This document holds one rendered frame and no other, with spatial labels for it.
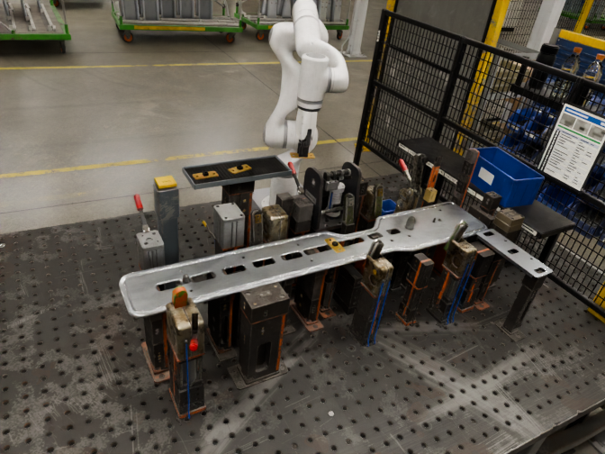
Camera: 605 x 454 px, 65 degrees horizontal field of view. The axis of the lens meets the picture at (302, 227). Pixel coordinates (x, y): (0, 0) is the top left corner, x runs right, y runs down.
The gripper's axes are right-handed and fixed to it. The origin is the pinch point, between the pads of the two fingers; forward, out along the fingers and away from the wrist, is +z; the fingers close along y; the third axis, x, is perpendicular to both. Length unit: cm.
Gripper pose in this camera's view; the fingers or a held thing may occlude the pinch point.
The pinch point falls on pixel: (302, 149)
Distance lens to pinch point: 165.9
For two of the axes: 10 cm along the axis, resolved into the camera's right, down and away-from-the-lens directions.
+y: 2.0, 5.7, -8.0
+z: -1.2, 8.2, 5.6
